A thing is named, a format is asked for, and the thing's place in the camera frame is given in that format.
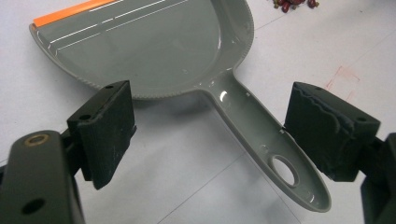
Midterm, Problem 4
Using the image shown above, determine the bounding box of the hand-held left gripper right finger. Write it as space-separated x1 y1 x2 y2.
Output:
283 81 381 183

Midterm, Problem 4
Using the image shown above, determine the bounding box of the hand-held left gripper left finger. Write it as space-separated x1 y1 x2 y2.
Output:
66 79 137 190

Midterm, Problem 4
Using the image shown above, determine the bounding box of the grey dustpan with orange lip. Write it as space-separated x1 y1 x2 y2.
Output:
28 0 332 214

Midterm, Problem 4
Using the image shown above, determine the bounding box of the pile of red beans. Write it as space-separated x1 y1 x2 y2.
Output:
272 0 320 13

